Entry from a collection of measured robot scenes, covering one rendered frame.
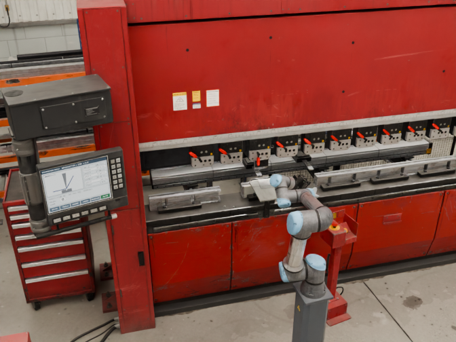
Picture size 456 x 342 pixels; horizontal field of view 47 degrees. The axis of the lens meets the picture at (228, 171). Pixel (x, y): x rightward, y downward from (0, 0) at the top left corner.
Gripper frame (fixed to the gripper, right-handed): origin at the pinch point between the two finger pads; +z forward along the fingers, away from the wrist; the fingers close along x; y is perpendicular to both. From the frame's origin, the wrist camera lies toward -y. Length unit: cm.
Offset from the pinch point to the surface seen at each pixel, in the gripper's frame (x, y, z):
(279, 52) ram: 57, 62, -27
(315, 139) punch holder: 41, 19, 27
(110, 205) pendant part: 29, -48, -109
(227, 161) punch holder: 55, -18, -24
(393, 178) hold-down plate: 15, 15, 97
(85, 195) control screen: 31, -44, -125
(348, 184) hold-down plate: 25, -2, 65
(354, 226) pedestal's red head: -7, -19, 54
